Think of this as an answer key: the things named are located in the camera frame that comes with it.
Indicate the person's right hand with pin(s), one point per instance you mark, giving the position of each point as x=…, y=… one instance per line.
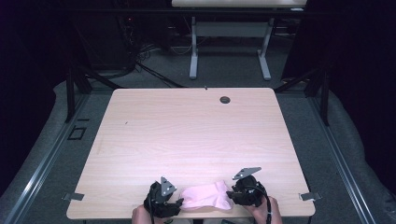
x=264, y=213

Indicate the aluminium floor rail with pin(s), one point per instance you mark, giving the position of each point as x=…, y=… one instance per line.
x=37, y=174
x=342, y=174

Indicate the pink sock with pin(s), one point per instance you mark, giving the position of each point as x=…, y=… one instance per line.
x=207, y=194
x=205, y=207

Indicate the grey metal table bracket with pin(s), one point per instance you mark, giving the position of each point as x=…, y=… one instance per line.
x=74, y=196
x=310, y=196

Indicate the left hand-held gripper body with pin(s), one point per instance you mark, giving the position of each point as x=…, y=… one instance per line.
x=162, y=199

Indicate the white desk with metal legs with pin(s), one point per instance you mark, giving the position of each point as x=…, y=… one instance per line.
x=236, y=28

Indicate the person's left hand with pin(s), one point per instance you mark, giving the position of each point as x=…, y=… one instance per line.
x=141, y=216

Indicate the black metal frame stand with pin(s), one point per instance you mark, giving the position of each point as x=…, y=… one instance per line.
x=320, y=93
x=74, y=90

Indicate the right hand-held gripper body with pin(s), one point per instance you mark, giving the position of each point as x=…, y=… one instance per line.
x=249, y=189

